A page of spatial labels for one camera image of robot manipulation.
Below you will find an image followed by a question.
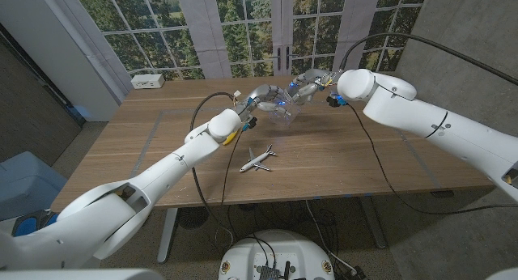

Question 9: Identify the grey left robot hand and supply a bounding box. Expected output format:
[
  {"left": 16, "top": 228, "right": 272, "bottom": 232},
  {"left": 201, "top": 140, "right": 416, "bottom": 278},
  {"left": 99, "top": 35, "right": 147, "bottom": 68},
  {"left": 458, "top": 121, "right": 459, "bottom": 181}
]
[{"left": 238, "top": 84, "right": 292, "bottom": 119}]

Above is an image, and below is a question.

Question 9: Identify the clear plastic jar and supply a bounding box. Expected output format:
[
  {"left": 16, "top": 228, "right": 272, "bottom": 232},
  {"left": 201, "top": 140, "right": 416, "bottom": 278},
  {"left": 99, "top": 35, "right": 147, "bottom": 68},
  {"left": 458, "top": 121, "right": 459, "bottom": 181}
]
[{"left": 269, "top": 94, "right": 303, "bottom": 126}]

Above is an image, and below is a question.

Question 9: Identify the yellow toy banana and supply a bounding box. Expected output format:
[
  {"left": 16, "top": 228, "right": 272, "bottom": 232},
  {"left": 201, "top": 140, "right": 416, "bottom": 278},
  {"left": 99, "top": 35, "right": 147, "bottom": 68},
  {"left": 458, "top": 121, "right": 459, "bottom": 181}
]
[{"left": 222, "top": 129, "right": 240, "bottom": 146}]

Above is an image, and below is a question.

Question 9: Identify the white toy airplane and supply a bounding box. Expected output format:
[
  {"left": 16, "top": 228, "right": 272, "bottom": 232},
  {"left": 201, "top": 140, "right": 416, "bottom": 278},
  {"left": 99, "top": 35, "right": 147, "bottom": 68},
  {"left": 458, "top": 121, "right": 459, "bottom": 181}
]
[{"left": 238, "top": 144, "right": 278, "bottom": 174}]

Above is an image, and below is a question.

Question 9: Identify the printed window backdrop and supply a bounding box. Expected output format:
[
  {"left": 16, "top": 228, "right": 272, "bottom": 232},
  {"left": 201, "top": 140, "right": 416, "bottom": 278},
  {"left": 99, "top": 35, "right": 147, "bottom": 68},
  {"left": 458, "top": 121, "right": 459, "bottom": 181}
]
[{"left": 70, "top": 0, "right": 430, "bottom": 81}]

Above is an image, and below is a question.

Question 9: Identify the white power outlet box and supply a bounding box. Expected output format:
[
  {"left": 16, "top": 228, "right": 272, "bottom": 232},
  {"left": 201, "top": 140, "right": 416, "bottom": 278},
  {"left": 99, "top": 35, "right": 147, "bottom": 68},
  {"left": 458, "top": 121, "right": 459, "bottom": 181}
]
[{"left": 130, "top": 73, "right": 166, "bottom": 90}]

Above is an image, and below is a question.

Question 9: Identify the grey tape outline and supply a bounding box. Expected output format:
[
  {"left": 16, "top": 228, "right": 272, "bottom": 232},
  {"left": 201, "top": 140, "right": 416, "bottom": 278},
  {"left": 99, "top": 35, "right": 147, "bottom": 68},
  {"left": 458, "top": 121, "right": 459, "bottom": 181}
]
[{"left": 128, "top": 97, "right": 442, "bottom": 188}]

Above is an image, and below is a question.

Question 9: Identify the round black floor fan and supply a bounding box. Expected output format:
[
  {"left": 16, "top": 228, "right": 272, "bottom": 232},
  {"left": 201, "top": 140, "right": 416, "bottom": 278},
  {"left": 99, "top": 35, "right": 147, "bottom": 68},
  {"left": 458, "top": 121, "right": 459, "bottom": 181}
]
[{"left": 177, "top": 206, "right": 210, "bottom": 229}]

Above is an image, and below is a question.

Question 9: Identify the white robot torso base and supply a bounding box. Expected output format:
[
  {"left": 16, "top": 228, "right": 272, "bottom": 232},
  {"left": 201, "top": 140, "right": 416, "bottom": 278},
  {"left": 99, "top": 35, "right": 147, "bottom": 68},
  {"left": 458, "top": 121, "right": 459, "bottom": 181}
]
[{"left": 218, "top": 230, "right": 335, "bottom": 280}]

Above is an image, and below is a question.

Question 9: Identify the grey metal table leg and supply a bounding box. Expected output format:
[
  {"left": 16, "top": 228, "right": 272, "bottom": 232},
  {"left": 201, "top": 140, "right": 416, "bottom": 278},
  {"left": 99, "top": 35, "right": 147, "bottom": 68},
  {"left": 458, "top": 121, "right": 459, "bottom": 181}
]
[
  {"left": 359, "top": 194, "right": 388, "bottom": 249},
  {"left": 156, "top": 207, "right": 179, "bottom": 265}
]

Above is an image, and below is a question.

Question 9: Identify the blue grey chair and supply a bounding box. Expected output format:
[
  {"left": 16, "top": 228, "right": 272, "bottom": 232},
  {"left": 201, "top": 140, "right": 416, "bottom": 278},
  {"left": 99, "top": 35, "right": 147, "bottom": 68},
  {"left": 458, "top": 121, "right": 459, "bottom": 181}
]
[{"left": 0, "top": 151, "right": 68, "bottom": 223}]

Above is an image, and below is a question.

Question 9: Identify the blue black foot pedal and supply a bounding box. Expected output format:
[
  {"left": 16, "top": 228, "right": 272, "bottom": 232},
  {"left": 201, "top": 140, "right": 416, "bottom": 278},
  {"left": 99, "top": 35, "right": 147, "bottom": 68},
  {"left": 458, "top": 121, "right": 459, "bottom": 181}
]
[{"left": 11, "top": 209, "right": 60, "bottom": 237}]

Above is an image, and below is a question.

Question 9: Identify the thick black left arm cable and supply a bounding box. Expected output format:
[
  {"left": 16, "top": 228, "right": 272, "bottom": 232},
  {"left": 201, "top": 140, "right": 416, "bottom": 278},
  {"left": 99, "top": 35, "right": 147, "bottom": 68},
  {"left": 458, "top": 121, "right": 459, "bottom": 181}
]
[{"left": 189, "top": 91, "right": 236, "bottom": 251}]

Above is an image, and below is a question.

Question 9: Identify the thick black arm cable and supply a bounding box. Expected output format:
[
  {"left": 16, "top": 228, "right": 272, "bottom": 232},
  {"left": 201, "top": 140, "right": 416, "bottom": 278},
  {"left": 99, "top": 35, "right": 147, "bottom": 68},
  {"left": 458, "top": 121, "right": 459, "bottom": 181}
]
[
  {"left": 338, "top": 32, "right": 518, "bottom": 87},
  {"left": 189, "top": 91, "right": 236, "bottom": 251}
]

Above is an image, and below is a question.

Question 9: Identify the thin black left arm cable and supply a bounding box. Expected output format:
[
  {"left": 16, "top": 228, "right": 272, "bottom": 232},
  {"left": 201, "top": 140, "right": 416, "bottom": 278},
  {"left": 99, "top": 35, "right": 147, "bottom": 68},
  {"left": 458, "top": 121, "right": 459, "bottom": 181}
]
[{"left": 220, "top": 129, "right": 244, "bottom": 206}]

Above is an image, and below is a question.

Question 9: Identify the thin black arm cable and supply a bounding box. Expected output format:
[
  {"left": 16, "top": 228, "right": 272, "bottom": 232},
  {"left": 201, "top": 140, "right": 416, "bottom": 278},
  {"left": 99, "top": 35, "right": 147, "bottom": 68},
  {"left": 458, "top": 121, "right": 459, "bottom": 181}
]
[
  {"left": 346, "top": 104, "right": 518, "bottom": 216},
  {"left": 220, "top": 129, "right": 244, "bottom": 206}
]

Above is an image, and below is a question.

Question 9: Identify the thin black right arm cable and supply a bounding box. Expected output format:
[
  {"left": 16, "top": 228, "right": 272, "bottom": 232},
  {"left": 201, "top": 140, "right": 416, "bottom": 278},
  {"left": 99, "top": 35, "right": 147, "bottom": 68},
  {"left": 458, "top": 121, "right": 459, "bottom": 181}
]
[{"left": 346, "top": 104, "right": 518, "bottom": 216}]

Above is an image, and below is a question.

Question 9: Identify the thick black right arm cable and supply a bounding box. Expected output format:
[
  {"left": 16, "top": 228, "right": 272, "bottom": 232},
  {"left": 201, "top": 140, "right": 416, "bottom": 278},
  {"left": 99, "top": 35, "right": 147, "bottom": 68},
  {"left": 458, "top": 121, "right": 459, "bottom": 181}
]
[{"left": 338, "top": 32, "right": 518, "bottom": 87}]

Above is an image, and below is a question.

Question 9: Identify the white floor cable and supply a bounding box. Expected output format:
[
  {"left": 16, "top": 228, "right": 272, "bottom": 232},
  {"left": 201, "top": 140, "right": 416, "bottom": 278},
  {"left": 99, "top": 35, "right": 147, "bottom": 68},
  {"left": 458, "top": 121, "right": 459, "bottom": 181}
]
[{"left": 305, "top": 199, "right": 359, "bottom": 275}]

